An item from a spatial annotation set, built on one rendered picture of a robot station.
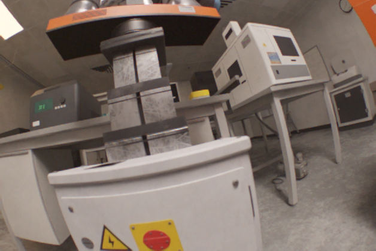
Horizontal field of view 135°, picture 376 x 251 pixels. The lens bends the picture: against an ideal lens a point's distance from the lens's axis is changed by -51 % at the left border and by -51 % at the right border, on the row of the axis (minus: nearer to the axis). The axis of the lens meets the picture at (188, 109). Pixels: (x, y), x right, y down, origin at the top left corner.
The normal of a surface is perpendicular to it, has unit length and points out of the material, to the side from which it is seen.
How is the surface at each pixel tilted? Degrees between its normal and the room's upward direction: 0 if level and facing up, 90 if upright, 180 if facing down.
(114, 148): 90
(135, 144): 90
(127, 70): 90
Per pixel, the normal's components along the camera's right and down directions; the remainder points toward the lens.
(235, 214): 0.07, -0.19
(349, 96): -0.95, 0.18
